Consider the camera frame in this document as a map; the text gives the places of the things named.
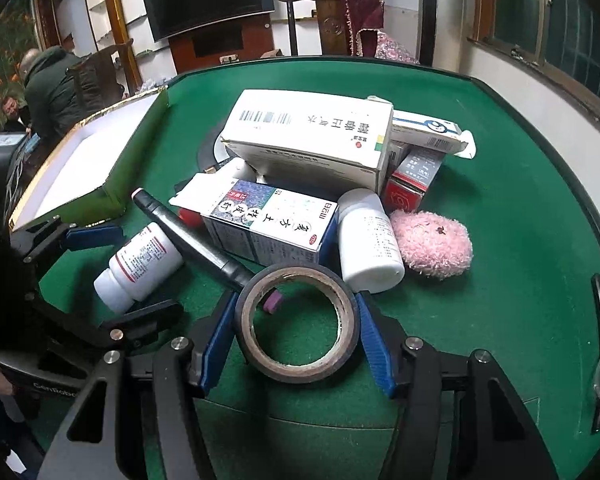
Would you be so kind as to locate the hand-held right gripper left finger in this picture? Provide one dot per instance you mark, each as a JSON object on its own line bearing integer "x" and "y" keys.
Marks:
{"x": 215, "y": 345}

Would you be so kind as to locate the small red grey box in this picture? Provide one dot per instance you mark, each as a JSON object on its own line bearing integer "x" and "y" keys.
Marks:
{"x": 410, "y": 180}

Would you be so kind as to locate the black pen with pink ends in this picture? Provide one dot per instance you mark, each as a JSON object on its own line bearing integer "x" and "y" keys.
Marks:
{"x": 190, "y": 240}

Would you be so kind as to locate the white bottle with green label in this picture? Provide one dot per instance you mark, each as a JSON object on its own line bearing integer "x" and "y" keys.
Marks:
{"x": 370, "y": 245}

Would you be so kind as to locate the wooden armchair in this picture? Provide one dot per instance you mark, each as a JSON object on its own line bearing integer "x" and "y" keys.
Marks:
{"x": 330, "y": 25}

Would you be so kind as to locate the flower wall poster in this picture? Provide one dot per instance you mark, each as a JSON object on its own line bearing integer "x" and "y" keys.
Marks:
{"x": 0, "y": 60}

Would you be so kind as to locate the blue floral medicine box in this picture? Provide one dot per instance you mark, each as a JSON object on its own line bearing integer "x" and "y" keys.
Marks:
{"x": 270, "y": 220}

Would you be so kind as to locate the white bottle with red label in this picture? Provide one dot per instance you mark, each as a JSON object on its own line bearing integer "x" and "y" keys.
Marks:
{"x": 140, "y": 260}

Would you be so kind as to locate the wooden chair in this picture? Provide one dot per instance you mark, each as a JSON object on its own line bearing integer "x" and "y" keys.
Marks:
{"x": 102, "y": 67}

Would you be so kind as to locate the dark red cloth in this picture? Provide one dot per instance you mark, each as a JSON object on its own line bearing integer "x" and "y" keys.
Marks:
{"x": 362, "y": 10}

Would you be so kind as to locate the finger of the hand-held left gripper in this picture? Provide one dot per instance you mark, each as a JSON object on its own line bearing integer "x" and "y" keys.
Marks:
{"x": 145, "y": 317}
{"x": 95, "y": 236}

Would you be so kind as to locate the large white medicine box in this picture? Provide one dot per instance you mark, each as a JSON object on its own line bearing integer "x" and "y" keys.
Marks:
{"x": 305, "y": 130}

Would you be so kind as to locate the pink fluffy ball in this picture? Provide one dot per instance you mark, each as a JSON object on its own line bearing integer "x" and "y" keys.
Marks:
{"x": 430, "y": 245}

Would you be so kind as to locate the floral cushion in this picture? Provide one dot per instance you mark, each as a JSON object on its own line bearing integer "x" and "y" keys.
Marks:
{"x": 395, "y": 47}

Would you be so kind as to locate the window with wooden frame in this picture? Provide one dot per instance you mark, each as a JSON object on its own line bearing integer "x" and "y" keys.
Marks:
{"x": 555, "y": 20}

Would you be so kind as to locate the white power strip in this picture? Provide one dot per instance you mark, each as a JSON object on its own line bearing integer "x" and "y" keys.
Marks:
{"x": 228, "y": 58}

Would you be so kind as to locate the black tape roll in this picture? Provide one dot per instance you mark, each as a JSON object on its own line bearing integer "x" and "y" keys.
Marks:
{"x": 250, "y": 330}

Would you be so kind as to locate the round grey table console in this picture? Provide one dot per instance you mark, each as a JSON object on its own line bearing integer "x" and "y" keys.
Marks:
{"x": 212, "y": 152}

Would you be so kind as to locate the brown television cabinet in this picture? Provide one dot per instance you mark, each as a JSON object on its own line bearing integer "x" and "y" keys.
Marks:
{"x": 260, "y": 40}

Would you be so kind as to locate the white blue tube box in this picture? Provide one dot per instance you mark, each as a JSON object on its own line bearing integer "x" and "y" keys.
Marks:
{"x": 425, "y": 130}

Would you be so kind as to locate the green cardboard box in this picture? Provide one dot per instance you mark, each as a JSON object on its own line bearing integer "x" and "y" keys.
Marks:
{"x": 75, "y": 160}

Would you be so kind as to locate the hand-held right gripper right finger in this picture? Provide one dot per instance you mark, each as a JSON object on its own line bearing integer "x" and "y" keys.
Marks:
{"x": 375, "y": 350}

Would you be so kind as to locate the black television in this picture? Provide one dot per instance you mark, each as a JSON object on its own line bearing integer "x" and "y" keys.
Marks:
{"x": 205, "y": 0}

